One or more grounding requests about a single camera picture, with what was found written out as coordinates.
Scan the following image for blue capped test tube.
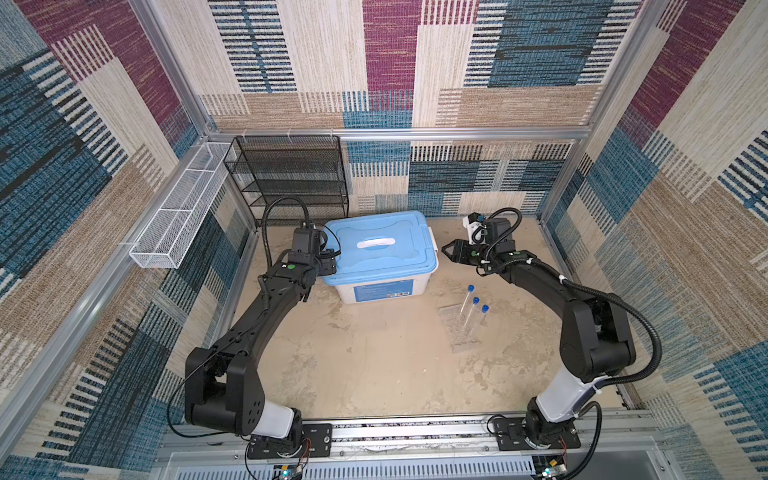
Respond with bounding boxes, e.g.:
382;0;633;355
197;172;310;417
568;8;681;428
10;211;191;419
462;297;480;329
468;305;490;334
459;284;475;316

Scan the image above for blue plastic bin lid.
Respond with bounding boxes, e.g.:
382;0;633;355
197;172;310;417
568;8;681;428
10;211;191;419
323;211;438;286

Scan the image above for white plastic storage bin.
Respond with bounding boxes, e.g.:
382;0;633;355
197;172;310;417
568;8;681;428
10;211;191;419
321;225;440;305

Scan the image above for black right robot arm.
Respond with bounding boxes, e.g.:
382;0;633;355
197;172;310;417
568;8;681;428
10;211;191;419
441;207;663;449

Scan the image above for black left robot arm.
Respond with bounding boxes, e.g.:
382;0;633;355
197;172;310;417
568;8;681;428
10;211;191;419
171;196;341;455

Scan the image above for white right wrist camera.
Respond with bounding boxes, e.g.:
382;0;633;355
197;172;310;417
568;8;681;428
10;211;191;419
462;212;486;245

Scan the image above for black wire mesh shelf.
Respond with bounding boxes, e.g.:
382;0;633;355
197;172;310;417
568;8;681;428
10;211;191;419
224;135;349;225

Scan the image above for white wire mesh basket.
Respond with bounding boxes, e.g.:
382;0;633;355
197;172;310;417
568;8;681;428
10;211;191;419
130;142;229;269

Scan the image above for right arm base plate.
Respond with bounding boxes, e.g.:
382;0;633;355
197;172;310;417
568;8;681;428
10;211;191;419
486;415;582;451

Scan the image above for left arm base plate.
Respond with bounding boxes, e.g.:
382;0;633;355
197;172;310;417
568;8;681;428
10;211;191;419
245;423;333;460

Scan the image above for aluminium mounting rail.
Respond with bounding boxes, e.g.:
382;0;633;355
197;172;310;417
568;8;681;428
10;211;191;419
150;409;684;479

